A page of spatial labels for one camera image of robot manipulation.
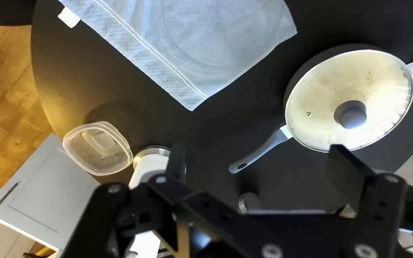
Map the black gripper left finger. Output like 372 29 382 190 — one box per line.
62 143 284 258

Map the grey pan with cream interior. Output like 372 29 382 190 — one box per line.
228 44 413 176

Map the white box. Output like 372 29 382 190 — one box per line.
0 134 102 254

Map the glass lid with grey knob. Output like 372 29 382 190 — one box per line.
284 49 413 155

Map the clear plastic food container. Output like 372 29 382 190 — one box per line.
62 121 135 178

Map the light blue towel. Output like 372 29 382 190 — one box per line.
56 0 299 114

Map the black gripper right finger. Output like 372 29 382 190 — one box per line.
326 144 413 258

